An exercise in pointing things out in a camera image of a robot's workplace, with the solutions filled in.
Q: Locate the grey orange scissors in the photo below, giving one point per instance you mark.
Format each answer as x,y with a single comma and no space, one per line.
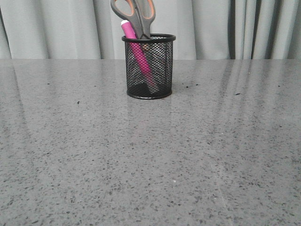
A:
140,21

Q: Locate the pink highlighter pen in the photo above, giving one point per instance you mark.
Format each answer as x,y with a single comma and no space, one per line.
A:
140,56

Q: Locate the black mesh pen holder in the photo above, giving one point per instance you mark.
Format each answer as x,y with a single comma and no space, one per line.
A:
159,54

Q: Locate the grey curtain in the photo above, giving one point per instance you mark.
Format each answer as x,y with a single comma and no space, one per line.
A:
204,29

